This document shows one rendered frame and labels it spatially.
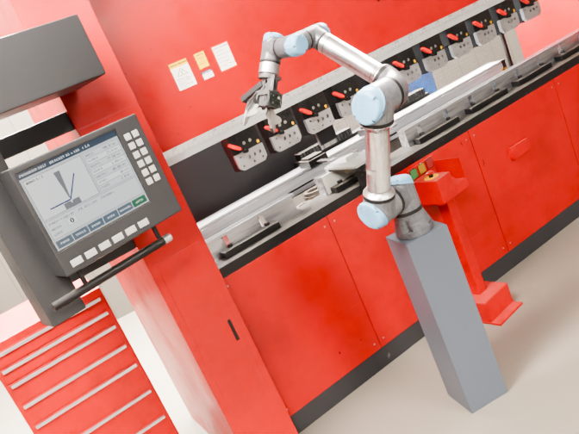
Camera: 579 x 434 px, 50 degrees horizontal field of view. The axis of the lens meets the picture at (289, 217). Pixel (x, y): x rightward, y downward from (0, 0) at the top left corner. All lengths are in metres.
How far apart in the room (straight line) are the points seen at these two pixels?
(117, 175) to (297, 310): 1.14
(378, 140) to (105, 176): 0.90
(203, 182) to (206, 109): 0.65
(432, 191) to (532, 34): 2.12
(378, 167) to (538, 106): 1.82
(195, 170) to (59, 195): 1.37
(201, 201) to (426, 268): 1.37
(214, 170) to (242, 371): 1.15
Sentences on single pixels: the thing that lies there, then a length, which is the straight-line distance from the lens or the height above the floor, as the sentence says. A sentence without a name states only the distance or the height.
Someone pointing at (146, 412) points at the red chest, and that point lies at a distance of 2.94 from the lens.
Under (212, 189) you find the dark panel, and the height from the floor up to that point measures 1.07.
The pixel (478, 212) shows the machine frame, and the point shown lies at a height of 0.40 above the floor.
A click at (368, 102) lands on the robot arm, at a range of 2.02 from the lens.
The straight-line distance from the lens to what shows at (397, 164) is 3.08.
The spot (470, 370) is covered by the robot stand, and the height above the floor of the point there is 0.18.
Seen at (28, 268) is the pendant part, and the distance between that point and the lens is 2.07.
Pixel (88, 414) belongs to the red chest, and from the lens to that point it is 2.87.
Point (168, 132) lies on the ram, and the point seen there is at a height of 1.47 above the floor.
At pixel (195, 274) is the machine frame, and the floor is 0.94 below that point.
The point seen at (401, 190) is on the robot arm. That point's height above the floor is 0.96.
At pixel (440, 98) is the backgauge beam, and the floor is 0.96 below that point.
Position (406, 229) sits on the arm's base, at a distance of 2.37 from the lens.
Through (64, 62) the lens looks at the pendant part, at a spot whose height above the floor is 1.83.
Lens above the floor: 1.62
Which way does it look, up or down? 15 degrees down
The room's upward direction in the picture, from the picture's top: 24 degrees counter-clockwise
